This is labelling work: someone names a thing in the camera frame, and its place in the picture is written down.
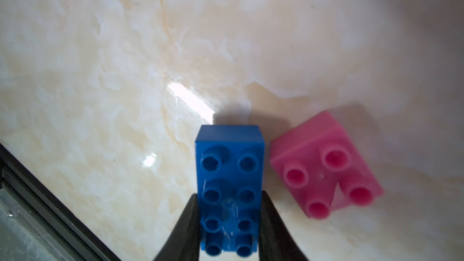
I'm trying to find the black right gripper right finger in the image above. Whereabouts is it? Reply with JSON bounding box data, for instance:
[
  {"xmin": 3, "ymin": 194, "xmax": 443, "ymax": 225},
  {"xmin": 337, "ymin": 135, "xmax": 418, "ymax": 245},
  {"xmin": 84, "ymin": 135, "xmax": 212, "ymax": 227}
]
[{"xmin": 258, "ymin": 190, "xmax": 308, "ymax": 261}]

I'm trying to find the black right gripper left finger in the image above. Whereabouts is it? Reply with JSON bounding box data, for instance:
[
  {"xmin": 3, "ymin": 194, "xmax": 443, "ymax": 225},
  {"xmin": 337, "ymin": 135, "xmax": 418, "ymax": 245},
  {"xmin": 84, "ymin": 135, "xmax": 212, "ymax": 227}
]
[{"xmin": 154, "ymin": 193, "xmax": 201, "ymax": 261}]

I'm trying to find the pink small lego brick top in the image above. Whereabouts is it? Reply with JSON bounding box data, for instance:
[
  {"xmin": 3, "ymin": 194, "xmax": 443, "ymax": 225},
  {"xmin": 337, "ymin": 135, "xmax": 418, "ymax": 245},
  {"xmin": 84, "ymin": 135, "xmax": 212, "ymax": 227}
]
[{"xmin": 269, "ymin": 111, "xmax": 384, "ymax": 220}]

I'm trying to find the blue lego brick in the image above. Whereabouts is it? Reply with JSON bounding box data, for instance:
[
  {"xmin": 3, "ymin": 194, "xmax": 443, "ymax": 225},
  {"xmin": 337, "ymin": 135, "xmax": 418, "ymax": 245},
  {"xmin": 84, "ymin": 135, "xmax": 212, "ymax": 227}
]
[{"xmin": 195, "ymin": 125, "xmax": 265, "ymax": 258}]

